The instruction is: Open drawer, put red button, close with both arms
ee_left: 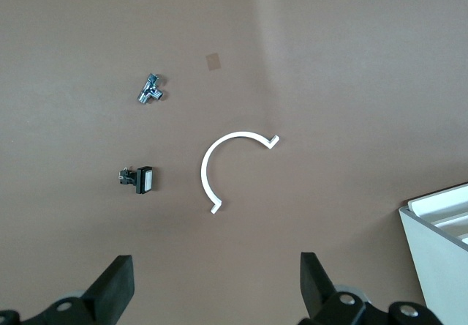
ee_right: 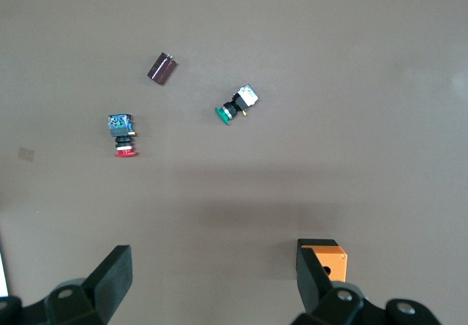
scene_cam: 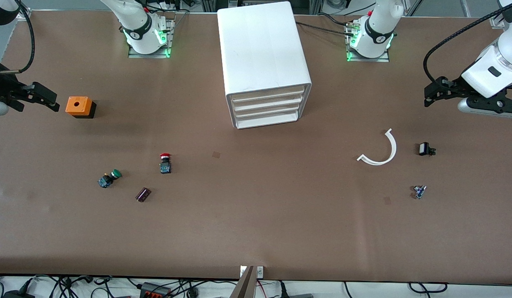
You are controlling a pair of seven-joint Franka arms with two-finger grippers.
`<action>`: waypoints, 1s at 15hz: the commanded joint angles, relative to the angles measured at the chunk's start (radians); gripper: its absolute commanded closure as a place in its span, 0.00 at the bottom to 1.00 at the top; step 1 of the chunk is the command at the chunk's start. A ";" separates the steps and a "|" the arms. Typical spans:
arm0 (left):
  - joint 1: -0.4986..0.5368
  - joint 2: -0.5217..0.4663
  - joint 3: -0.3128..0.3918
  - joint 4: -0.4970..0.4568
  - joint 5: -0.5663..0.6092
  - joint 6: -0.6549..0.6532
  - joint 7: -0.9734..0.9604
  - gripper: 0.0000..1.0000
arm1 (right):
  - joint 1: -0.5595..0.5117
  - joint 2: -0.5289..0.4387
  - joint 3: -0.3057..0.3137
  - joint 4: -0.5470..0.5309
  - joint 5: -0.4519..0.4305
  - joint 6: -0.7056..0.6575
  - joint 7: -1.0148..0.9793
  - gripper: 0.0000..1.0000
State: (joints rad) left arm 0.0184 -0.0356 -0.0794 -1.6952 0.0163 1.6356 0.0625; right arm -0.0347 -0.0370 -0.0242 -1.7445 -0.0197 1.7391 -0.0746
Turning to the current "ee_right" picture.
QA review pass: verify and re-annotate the dark maroon cylindrical capacitor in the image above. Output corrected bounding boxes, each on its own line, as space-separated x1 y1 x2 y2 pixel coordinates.
146 51 180 87

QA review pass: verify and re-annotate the orange box with black base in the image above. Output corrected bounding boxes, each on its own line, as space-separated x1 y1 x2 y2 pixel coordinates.
297 239 348 283

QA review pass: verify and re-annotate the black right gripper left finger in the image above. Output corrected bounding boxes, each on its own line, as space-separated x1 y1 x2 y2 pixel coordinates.
43 244 133 325

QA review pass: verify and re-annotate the green mushroom push button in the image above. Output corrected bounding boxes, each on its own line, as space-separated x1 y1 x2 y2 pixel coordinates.
214 84 260 126

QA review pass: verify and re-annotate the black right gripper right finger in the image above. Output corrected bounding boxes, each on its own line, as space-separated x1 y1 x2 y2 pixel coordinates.
290 246 366 325

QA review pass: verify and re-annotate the white drawer cabinet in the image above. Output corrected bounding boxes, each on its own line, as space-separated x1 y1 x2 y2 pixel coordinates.
0 229 9 299

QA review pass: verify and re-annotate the red mushroom push button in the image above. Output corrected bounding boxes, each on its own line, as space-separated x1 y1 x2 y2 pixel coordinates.
107 113 140 158

